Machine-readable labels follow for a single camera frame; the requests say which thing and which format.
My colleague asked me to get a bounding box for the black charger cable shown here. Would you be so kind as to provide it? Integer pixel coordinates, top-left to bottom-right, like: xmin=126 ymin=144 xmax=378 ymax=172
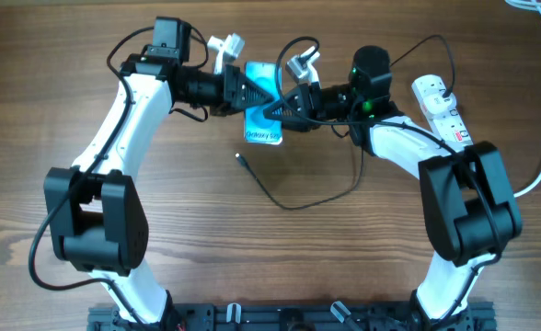
xmin=235 ymin=34 xmax=456 ymax=211

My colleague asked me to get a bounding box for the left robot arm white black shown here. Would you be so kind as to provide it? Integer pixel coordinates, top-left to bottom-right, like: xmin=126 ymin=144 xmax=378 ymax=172
xmin=39 ymin=17 xmax=272 ymax=330

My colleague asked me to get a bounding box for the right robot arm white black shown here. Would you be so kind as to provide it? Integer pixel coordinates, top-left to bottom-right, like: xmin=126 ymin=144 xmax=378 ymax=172
xmin=263 ymin=46 xmax=523 ymax=328

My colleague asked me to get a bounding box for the white charger plug adapter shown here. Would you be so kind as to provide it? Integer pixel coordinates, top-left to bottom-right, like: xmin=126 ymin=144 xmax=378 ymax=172
xmin=421 ymin=93 xmax=456 ymax=117

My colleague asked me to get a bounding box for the white power strip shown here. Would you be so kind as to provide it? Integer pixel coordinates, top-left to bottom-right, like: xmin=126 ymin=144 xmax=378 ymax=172
xmin=411 ymin=74 xmax=473 ymax=145

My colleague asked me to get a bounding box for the black mounting rail base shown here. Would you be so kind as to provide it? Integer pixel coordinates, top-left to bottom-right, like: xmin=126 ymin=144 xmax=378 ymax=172
xmin=86 ymin=302 xmax=498 ymax=331

